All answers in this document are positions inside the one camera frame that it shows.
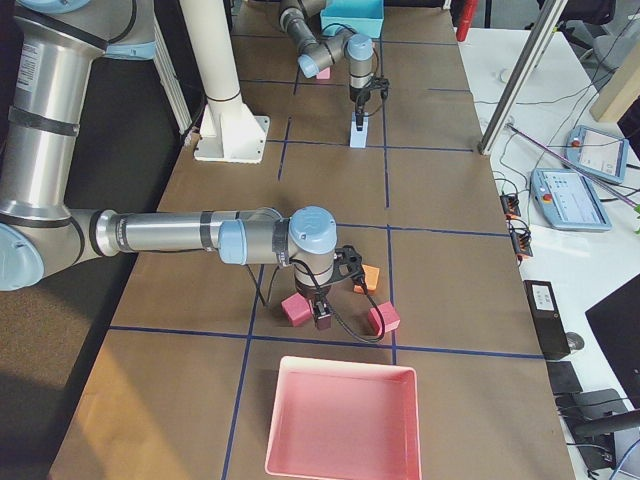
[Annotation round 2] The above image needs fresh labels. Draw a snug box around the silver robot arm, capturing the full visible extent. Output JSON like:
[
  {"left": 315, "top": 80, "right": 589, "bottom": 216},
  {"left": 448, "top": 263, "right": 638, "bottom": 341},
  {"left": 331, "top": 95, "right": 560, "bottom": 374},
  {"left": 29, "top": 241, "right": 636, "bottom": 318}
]
[
  {"left": 279, "top": 0, "right": 376, "bottom": 133},
  {"left": 1, "top": 1, "right": 327, "bottom": 338}
]

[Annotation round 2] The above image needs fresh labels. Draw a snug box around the orange foam block right side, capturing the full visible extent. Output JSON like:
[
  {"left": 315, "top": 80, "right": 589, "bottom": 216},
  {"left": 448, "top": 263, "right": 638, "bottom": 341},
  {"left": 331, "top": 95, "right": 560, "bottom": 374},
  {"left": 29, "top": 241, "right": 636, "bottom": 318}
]
[{"left": 353, "top": 264, "right": 380, "bottom": 294}]

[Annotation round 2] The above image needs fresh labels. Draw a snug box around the dark pink block near right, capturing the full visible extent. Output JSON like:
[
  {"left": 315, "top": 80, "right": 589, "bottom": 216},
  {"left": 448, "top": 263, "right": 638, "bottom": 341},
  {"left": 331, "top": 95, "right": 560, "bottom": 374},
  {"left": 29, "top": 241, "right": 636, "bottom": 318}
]
[{"left": 281, "top": 293, "right": 313, "bottom": 327}]

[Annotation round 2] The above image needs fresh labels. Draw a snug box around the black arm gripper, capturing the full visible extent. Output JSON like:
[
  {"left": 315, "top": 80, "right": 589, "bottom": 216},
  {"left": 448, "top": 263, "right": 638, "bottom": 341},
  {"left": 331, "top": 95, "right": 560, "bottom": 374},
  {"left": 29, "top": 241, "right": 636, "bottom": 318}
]
[{"left": 349, "top": 86, "right": 371, "bottom": 131}]

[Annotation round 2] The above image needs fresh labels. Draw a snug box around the light pink foam block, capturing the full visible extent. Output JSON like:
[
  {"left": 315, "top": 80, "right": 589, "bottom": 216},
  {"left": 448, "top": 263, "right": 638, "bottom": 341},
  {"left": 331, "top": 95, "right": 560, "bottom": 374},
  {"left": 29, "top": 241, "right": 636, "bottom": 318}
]
[{"left": 316, "top": 68, "right": 331, "bottom": 80}]

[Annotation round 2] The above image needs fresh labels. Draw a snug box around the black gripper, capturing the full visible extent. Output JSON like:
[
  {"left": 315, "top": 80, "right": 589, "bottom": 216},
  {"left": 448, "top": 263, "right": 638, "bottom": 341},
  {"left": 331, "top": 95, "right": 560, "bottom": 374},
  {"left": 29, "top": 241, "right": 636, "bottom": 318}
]
[{"left": 296, "top": 284, "right": 333, "bottom": 330}]

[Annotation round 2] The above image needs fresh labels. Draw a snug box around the black monitor corner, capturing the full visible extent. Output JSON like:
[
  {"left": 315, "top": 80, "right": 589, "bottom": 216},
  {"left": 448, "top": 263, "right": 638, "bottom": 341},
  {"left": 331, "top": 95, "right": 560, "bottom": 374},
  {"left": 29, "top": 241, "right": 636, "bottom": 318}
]
[{"left": 586, "top": 277, "right": 639, "bottom": 407}]

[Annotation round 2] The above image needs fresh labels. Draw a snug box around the teal plastic bin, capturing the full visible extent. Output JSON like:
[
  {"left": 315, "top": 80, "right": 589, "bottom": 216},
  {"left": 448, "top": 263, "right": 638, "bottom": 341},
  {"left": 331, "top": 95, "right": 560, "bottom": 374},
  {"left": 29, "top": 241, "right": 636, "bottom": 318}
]
[{"left": 320, "top": 0, "right": 384, "bottom": 39}]

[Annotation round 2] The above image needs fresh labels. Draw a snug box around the teach pendant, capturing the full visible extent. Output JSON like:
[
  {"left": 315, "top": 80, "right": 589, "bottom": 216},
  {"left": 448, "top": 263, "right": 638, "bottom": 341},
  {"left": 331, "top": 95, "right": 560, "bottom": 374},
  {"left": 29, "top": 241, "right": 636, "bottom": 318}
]
[
  {"left": 530, "top": 168, "right": 612, "bottom": 232},
  {"left": 565, "top": 125, "right": 629, "bottom": 185}
]

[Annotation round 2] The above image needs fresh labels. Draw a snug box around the light blue foam block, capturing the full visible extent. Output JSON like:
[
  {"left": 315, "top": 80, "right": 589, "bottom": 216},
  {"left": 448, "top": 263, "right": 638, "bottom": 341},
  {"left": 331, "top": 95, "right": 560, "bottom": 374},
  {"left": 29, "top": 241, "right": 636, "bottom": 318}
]
[{"left": 349, "top": 129, "right": 368, "bottom": 149}]

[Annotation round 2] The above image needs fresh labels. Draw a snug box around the far teach pendant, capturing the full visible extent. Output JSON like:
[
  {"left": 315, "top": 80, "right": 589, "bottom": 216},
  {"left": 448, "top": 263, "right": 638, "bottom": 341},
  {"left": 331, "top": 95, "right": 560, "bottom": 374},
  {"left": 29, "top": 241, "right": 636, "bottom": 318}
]
[{"left": 565, "top": 125, "right": 629, "bottom": 185}]

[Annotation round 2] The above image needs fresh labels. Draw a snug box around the near teach pendant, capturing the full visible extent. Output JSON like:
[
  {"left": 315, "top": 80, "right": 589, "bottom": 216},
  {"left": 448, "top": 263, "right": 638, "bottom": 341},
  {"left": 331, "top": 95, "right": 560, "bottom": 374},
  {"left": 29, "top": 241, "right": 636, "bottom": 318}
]
[{"left": 530, "top": 168, "right": 612, "bottom": 232}]

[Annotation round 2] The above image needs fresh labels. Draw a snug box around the aluminium frame post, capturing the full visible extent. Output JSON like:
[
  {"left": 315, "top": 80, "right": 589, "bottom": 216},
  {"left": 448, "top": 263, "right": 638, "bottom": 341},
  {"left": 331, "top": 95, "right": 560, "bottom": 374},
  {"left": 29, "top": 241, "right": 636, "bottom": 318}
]
[{"left": 478, "top": 0, "right": 568, "bottom": 156}]

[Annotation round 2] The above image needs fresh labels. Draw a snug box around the pink plastic tray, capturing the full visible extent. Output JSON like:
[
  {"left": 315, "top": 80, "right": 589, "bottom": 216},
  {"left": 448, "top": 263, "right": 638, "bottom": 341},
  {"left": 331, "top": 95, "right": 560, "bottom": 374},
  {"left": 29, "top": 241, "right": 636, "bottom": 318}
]
[{"left": 265, "top": 356, "right": 422, "bottom": 479}]

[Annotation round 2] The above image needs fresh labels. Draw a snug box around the dark pink block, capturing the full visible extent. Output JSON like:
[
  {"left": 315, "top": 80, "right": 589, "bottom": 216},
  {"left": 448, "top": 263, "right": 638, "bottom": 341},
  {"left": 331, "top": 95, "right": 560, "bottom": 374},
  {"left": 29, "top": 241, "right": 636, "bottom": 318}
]
[
  {"left": 281, "top": 293, "right": 313, "bottom": 327},
  {"left": 367, "top": 301, "right": 400, "bottom": 336}
]

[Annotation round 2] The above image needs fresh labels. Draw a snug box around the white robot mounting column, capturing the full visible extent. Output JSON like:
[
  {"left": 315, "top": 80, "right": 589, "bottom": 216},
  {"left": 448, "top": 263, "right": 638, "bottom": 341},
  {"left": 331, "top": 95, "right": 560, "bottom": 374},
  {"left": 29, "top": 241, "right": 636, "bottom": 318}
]
[{"left": 180, "top": 0, "right": 270, "bottom": 164}]

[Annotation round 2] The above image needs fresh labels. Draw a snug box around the dark pink block far right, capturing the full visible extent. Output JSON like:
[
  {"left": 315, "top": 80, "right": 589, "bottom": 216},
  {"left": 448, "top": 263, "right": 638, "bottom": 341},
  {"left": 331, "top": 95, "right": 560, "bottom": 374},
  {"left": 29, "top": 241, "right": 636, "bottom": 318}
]
[{"left": 367, "top": 301, "right": 400, "bottom": 336}]

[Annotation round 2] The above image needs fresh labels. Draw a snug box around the red fire extinguisher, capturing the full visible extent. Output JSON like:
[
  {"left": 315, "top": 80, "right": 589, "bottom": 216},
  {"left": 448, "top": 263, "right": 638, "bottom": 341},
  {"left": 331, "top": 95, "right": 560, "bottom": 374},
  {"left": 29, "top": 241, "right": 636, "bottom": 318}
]
[{"left": 456, "top": 0, "right": 479, "bottom": 42}]

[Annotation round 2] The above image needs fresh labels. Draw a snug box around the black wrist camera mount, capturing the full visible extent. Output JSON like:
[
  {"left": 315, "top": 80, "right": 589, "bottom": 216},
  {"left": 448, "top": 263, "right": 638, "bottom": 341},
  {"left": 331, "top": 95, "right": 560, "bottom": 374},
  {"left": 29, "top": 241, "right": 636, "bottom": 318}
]
[
  {"left": 370, "top": 76, "right": 390, "bottom": 102},
  {"left": 330, "top": 245, "right": 368, "bottom": 293}
]

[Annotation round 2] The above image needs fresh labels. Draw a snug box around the black power adapter box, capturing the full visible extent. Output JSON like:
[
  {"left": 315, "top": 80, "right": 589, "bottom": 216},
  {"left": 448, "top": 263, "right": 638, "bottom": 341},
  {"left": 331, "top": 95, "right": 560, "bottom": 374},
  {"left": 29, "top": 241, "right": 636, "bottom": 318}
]
[{"left": 523, "top": 280, "right": 570, "bottom": 360}]

